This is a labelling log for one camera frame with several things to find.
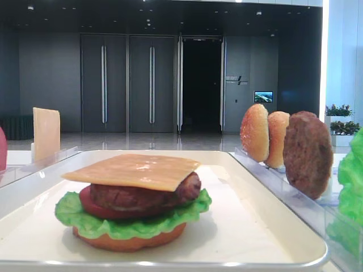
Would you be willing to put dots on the orange cheese slice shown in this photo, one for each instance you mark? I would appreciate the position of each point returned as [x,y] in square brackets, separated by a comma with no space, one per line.
[154,172]
[46,131]

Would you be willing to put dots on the brown meat patty on tray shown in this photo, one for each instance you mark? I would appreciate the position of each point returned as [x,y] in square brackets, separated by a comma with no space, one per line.
[126,198]

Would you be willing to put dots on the red tomato slice on tray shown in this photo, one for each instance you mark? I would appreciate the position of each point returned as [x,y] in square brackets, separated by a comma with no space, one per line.
[104,213]

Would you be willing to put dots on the upright brown meat patty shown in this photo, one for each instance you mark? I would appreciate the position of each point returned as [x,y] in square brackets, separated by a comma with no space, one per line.
[307,154]

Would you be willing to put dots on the green lettuce leaf on tray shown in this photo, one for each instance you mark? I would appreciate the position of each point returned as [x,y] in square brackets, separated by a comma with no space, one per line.
[70,212]

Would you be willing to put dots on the upright orange cheese slice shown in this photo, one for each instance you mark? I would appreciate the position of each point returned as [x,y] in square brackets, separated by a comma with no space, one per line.
[46,131]

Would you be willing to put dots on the upright red tomato slice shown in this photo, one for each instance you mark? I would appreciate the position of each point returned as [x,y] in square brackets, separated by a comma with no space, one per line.
[3,150]

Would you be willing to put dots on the upright green lettuce leaf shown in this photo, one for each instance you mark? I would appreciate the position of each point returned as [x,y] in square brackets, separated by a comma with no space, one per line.
[350,198]

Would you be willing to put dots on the far sesame bun half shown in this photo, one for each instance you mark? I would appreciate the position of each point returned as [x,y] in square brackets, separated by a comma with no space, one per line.
[254,133]

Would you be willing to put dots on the middle dark double door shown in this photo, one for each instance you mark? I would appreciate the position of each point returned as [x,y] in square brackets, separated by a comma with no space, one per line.
[151,84]

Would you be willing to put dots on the dark double door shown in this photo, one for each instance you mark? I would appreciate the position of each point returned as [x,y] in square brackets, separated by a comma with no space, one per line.
[103,83]
[151,84]

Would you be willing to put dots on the near bun half in rack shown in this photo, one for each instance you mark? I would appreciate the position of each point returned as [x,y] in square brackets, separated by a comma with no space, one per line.
[277,123]

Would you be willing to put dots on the left dark double door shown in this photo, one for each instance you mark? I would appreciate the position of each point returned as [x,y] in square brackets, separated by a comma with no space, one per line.
[103,83]

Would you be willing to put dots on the white rectangular tray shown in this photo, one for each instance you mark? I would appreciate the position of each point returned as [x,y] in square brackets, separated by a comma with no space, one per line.
[246,228]

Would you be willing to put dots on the bottom bun slice on tray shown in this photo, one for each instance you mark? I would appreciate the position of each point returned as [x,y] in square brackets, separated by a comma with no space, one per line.
[134,244]

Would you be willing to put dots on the clear acrylic right rack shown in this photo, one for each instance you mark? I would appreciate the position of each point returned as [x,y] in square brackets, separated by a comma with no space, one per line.
[317,214]

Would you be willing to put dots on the clear acrylic rack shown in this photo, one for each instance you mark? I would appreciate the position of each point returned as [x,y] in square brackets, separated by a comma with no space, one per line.
[22,165]
[317,214]

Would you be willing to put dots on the white flower planter box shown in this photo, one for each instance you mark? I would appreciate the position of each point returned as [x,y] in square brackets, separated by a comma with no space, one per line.
[341,125]

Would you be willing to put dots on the clear acrylic left rack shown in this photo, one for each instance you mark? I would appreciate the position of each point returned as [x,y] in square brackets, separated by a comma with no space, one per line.
[22,165]

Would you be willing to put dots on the small wall display screen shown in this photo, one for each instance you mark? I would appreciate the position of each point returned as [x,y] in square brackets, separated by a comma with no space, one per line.
[263,96]

